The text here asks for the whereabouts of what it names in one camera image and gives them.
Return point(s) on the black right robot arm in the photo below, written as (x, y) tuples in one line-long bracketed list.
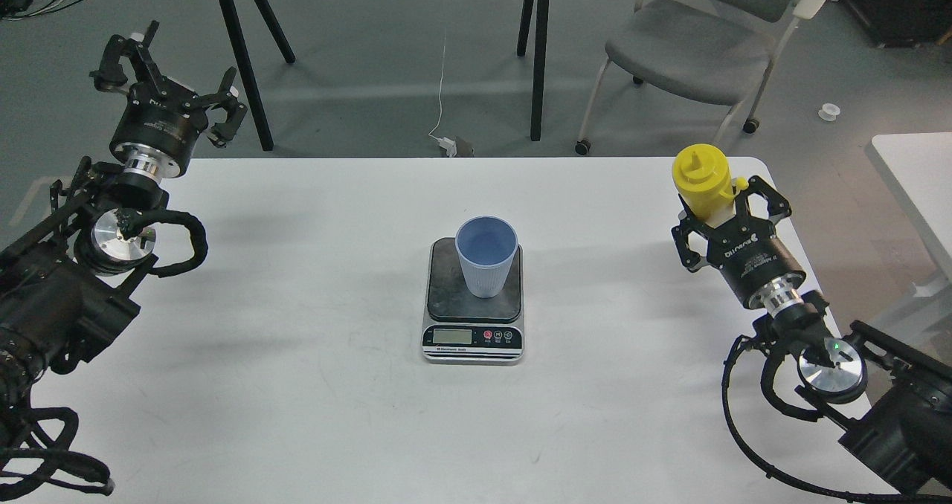
[(891, 401)]

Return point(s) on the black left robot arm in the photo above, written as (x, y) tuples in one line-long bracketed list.
[(67, 284)]

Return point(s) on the black cabinet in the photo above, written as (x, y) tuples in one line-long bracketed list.
[(902, 23)]

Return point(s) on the white side table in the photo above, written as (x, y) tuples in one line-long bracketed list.
[(916, 169)]

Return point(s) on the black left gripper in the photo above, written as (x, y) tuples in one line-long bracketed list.
[(160, 125)]

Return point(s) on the grey office chair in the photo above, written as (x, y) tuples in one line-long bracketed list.
[(698, 55)]

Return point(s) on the yellow squeeze bottle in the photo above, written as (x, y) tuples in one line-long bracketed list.
[(704, 182)]

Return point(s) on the blue ribbed plastic cup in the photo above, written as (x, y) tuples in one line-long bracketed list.
[(486, 248)]

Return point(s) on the digital kitchen scale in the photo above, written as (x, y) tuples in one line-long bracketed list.
[(460, 328)]

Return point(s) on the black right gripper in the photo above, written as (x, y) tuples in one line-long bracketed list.
[(746, 251)]

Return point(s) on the small white spool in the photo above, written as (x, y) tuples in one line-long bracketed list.
[(829, 112)]

